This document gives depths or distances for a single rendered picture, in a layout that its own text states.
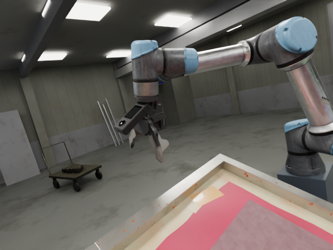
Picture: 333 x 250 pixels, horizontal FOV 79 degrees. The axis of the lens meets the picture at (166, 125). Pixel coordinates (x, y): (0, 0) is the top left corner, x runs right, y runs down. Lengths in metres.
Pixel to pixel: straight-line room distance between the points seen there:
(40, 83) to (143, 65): 8.83
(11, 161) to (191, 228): 8.10
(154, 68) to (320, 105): 0.59
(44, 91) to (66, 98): 0.82
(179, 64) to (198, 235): 0.45
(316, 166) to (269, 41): 0.57
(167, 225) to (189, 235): 0.06
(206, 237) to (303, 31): 0.67
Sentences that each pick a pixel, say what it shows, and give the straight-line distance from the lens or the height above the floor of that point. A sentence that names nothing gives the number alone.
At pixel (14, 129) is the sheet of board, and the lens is 8.69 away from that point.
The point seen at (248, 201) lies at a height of 1.30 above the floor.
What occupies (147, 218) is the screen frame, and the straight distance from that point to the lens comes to 0.55.
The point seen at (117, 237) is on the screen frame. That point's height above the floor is 1.39.
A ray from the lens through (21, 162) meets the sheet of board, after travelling 8.50.
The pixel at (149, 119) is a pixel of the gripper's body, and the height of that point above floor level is 1.61.
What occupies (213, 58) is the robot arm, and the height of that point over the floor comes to 1.76.
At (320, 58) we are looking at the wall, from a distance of 9.48.
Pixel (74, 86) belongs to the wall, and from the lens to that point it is 9.63.
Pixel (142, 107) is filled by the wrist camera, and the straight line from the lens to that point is 0.59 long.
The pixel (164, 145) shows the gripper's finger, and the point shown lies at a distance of 0.64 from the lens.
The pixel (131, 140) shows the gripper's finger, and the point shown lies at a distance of 0.70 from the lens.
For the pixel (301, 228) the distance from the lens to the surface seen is 0.71.
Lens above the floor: 1.67
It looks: 8 degrees down
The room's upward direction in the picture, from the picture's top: 13 degrees counter-clockwise
